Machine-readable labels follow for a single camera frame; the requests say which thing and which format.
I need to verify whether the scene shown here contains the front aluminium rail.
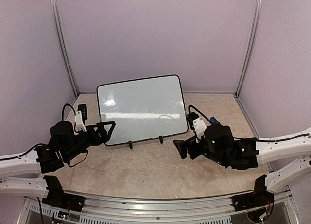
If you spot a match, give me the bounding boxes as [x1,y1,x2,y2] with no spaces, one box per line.
[24,192,299,224]

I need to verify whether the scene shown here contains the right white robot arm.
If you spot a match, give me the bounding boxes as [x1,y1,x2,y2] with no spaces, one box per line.
[173,123,311,207]

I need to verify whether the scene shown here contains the right aluminium corner post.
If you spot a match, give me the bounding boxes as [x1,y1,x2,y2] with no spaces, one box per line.
[235,0,263,99]

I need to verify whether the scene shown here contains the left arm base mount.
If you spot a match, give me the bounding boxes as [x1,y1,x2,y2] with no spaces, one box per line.
[42,190,85,212]

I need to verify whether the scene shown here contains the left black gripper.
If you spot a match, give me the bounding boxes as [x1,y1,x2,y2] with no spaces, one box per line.
[63,121,115,162]

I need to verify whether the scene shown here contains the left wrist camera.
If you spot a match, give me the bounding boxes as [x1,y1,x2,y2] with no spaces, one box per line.
[73,104,88,133]

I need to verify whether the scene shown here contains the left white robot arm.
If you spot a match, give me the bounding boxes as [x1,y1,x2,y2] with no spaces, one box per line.
[0,104,116,207]

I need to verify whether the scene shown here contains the aluminium corner post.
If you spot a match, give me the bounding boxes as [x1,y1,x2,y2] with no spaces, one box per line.
[50,0,80,98]
[235,0,263,99]

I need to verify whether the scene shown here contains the black whiteboard eraser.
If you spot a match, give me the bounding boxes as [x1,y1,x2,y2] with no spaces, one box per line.
[210,117,221,125]

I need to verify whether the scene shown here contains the left aluminium corner post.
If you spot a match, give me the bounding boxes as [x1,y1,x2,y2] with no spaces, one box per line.
[50,0,80,98]

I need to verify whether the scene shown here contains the small whiteboard with wire stand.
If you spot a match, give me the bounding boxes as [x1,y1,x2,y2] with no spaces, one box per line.
[96,74,189,147]

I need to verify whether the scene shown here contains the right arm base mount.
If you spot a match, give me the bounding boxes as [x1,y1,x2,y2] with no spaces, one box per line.
[232,191,274,212]

